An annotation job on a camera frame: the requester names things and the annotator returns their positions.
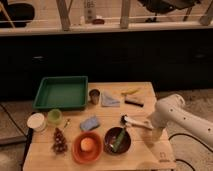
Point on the white round container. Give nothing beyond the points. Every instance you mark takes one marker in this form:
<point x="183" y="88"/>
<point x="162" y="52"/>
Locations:
<point x="37" y="122"/>

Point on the orange bowl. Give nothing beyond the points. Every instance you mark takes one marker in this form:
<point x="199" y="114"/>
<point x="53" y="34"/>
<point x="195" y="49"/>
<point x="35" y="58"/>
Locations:
<point x="87" y="157"/>

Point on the green plastic tray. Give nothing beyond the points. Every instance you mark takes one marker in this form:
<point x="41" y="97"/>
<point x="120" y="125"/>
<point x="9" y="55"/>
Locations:
<point x="62" y="92"/>

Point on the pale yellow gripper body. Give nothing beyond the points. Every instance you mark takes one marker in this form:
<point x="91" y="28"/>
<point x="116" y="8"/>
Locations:
<point x="156" y="134"/>

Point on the orange fruit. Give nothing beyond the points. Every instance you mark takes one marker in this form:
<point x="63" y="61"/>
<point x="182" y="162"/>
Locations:
<point x="87" y="144"/>

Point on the dark brown bowl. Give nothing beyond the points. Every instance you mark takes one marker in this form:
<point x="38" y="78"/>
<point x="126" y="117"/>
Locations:
<point x="110" y="138"/>

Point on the black office chair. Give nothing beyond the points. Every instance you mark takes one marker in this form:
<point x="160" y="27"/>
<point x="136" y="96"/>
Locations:
<point x="166" y="6"/>

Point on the folded grey blue cloth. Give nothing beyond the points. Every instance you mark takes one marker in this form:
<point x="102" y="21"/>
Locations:
<point x="108" y="101"/>

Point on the yellow banana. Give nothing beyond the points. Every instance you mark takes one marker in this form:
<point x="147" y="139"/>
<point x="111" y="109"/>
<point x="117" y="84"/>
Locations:
<point x="129" y="92"/>

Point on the dark red round object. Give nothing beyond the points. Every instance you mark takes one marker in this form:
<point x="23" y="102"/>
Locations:
<point x="98" y="21"/>

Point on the white handled dish brush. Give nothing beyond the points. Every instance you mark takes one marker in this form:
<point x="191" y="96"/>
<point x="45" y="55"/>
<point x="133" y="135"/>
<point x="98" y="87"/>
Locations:
<point x="128" y="120"/>

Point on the small metal cup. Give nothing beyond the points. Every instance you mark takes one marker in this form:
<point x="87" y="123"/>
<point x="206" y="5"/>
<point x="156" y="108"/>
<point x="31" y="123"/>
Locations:
<point x="94" y="96"/>

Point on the green vegetable in bowl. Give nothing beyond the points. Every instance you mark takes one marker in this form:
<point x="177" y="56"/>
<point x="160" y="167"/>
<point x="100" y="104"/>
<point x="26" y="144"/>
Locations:
<point x="118" y="140"/>

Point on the green plastic cup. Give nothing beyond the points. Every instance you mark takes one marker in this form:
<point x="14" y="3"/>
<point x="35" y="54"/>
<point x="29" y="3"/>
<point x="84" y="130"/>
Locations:
<point x="54" y="116"/>

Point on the blue sponge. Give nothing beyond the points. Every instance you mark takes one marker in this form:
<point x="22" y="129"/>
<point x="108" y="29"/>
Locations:
<point x="90" y="124"/>

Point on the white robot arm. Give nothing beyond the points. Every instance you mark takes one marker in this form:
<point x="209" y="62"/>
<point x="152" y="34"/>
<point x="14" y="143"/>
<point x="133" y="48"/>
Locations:
<point x="171" y="108"/>

